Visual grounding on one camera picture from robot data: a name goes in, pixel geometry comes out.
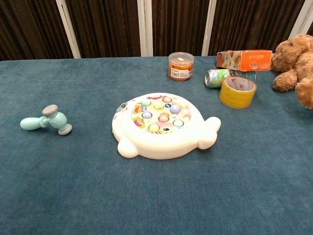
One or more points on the yellow packing tape roll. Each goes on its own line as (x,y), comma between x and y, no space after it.
(234,99)

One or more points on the mint green toy hammer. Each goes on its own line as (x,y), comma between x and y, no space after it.
(57,120)

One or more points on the orange carton box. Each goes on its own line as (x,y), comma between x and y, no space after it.
(254,61)

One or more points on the blue table cloth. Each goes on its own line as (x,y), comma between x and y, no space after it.
(73,183)

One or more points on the green printed drink can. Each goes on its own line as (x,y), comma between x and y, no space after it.
(215,78)

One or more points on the white whack-a-mole toy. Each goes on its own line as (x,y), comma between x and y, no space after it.
(166,144)

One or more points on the clear jar with orange contents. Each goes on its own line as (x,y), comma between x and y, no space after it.
(181,69)

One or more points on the white partition post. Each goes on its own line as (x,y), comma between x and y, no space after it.
(302,19)
(68,29)
(145,29)
(209,29)

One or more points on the brown teddy bear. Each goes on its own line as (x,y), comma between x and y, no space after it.
(293,56)

